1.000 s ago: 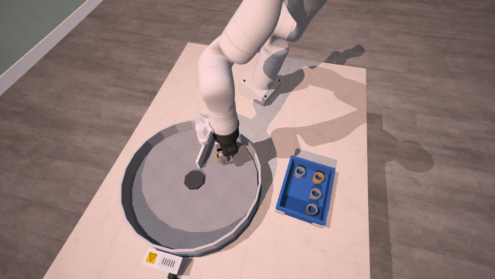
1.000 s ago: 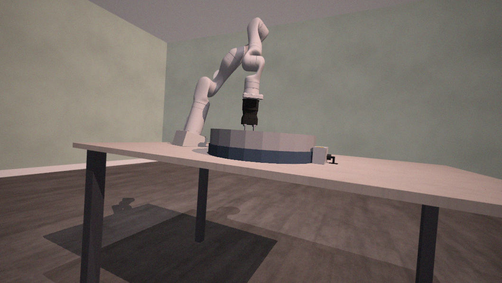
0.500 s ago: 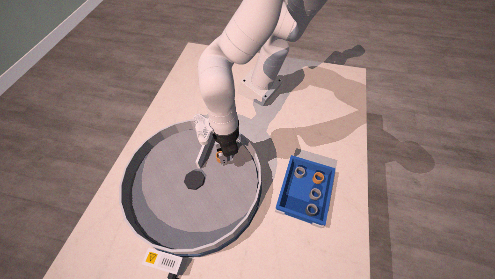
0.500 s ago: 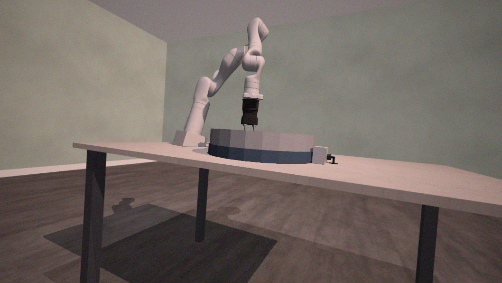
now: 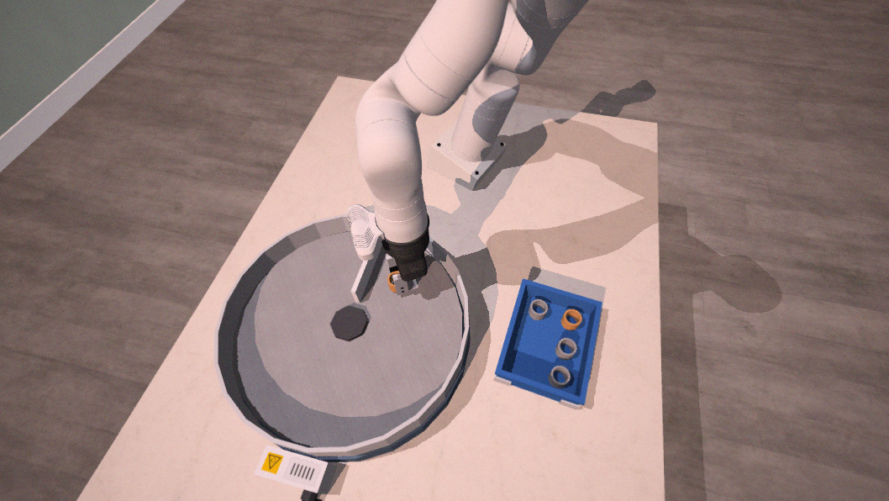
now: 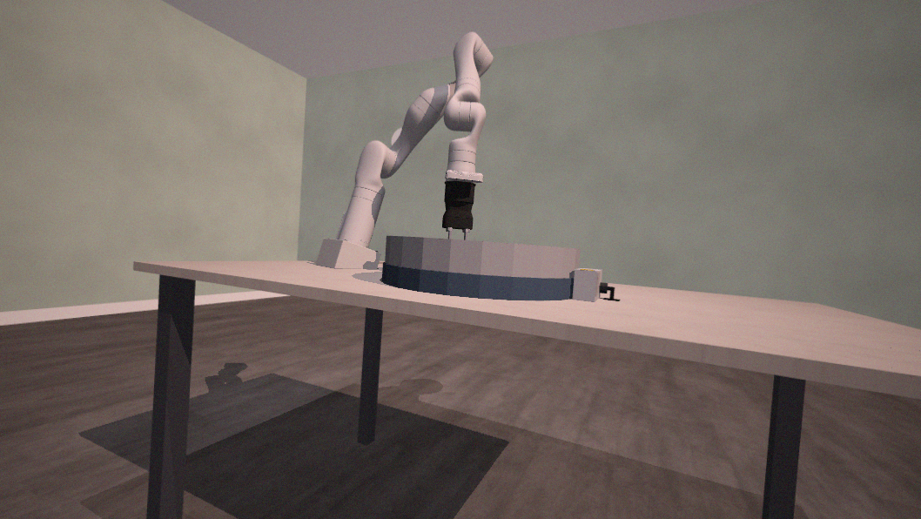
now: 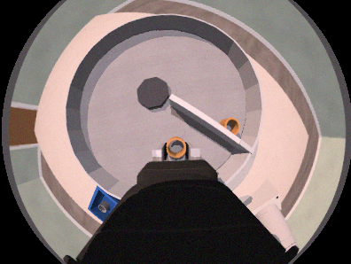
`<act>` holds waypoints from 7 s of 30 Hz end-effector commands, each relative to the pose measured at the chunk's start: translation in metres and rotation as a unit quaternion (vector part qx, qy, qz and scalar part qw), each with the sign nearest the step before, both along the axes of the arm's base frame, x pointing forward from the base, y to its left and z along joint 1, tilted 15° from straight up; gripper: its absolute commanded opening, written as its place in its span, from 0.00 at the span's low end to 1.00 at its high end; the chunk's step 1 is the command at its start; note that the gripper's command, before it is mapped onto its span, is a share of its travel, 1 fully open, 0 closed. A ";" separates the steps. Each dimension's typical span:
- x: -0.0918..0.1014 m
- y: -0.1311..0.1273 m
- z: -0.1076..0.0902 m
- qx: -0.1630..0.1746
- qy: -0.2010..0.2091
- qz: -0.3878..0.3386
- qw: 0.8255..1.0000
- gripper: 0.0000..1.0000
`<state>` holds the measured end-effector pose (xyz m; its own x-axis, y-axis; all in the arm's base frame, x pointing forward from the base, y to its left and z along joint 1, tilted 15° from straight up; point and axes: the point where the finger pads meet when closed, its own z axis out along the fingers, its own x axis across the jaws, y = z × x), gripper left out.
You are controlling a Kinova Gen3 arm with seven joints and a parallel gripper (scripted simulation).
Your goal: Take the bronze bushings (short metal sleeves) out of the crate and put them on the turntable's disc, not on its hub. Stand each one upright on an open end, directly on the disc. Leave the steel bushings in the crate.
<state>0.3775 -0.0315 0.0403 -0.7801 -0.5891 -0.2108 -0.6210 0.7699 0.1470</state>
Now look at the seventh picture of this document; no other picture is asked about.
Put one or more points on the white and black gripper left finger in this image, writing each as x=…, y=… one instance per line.
x=160, y=154

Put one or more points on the bronze bushing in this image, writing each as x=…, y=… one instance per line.
x=234, y=125
x=176, y=154

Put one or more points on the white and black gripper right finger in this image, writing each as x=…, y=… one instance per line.
x=192, y=152

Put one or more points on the blue crate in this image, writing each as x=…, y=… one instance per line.
x=99, y=196

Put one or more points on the grey metal bushing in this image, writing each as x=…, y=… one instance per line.
x=103, y=206

